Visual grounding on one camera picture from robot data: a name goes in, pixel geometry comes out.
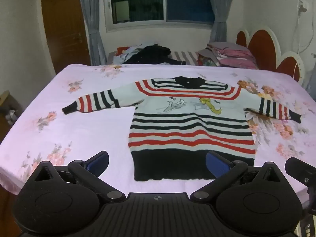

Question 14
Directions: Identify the wooden bedside cabinet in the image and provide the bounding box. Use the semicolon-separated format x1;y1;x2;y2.
0;90;25;127

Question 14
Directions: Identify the white framed window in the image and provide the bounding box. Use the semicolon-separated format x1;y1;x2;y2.
104;0;216;32

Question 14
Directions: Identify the white cable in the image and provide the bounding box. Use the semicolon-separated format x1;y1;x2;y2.
293;10;312;80

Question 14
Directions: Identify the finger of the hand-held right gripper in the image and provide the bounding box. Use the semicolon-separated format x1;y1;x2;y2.
285;157;316;195

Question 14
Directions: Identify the striped cartoon print sweater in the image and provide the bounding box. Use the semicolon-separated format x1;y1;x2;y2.
62;76;302;181

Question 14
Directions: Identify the grey striped mattress cover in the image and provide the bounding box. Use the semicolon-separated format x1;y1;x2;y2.
170;51;201;66

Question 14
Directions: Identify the pink floral bed sheet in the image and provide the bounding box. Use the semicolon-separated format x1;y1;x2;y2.
0;64;316;196

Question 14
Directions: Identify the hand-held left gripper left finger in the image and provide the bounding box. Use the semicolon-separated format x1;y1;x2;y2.
32;150;125;203

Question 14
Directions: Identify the red and white headboard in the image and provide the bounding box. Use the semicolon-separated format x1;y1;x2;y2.
236;26;307;84

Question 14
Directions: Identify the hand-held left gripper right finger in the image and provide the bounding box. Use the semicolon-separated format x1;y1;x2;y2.
190;151;284;203

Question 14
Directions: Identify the grey curtain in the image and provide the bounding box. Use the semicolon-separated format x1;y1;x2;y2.
206;0;239;44
78;0;108;66

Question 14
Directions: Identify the white wall plug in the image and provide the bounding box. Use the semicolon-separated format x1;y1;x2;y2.
297;0;309;16

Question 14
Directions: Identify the stack of folded pink bedding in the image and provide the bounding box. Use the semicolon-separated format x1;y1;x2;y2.
197;42;260;70

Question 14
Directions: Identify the brown wooden door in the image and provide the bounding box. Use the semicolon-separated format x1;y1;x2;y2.
41;0;91;75

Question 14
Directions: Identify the pile of dark clothes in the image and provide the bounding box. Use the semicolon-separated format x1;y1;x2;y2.
112;44;187;66

